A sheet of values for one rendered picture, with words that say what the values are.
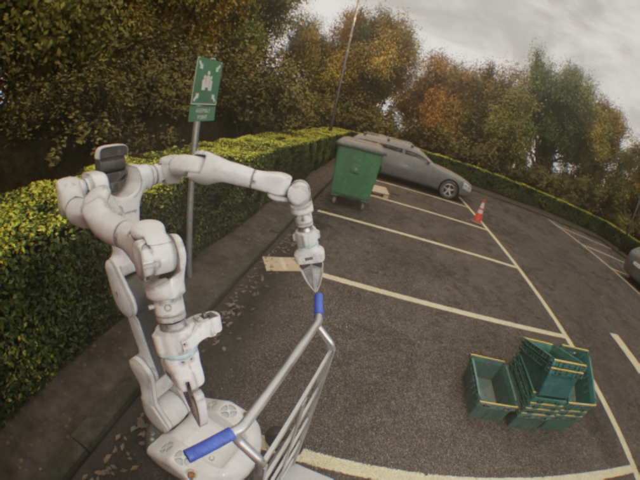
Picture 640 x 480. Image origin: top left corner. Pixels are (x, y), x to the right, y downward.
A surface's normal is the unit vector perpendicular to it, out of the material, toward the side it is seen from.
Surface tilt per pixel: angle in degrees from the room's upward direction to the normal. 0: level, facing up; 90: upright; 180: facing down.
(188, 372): 20
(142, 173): 53
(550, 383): 75
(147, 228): 6
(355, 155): 94
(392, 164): 86
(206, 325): 71
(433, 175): 84
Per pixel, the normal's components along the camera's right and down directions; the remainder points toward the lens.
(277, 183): 0.01, 0.42
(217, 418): -0.34, 0.02
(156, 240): 0.33, -0.76
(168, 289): 0.66, 0.10
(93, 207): 0.00, -0.53
